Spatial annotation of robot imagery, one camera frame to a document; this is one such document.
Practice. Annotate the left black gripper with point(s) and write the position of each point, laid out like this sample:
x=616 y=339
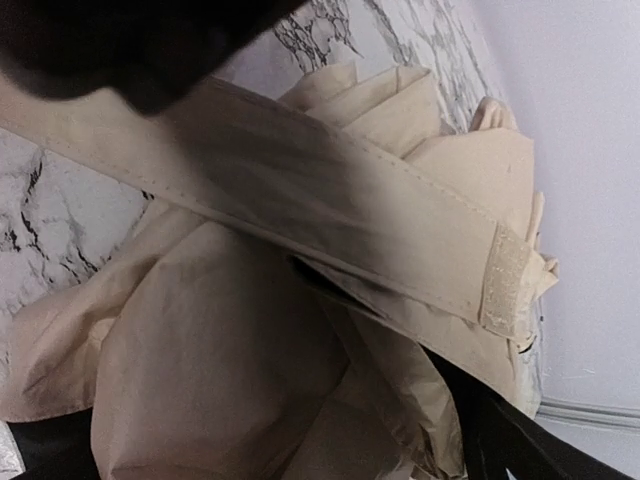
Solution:
x=152 y=53

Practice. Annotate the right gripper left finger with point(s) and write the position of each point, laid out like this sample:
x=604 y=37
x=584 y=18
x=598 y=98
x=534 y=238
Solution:
x=57 y=448

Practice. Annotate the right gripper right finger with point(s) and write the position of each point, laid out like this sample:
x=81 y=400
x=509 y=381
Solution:
x=500 y=442

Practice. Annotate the beige folding umbrella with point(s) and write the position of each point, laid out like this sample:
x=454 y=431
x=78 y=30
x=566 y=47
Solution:
x=276 y=312

